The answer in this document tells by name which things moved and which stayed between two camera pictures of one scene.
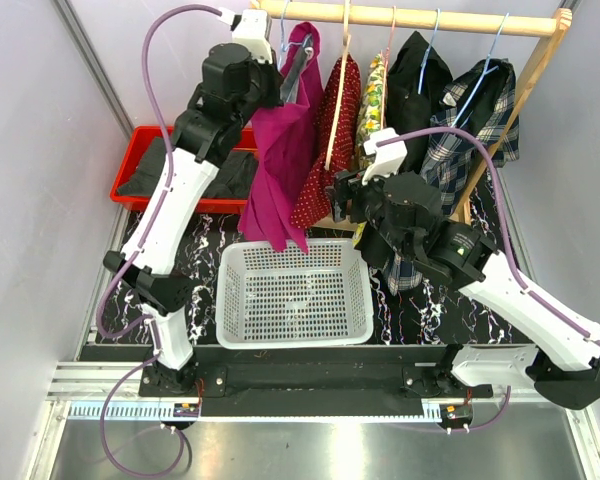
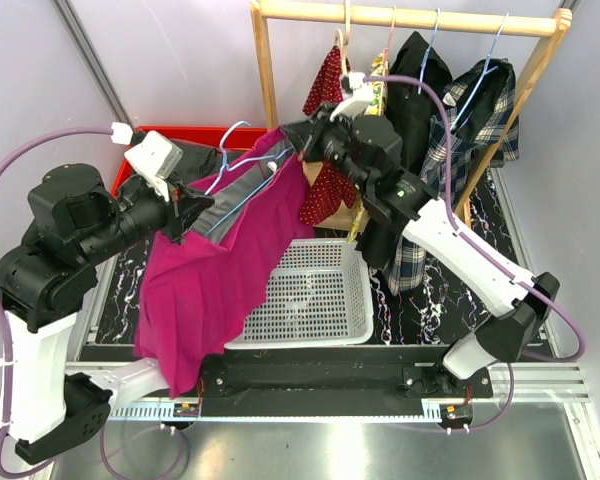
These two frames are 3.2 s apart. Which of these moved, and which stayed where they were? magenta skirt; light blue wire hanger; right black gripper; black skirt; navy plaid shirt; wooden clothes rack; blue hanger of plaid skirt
Moved: magenta skirt; light blue wire hanger; right black gripper
Stayed: blue hanger of plaid skirt; wooden clothes rack; black skirt; navy plaid shirt
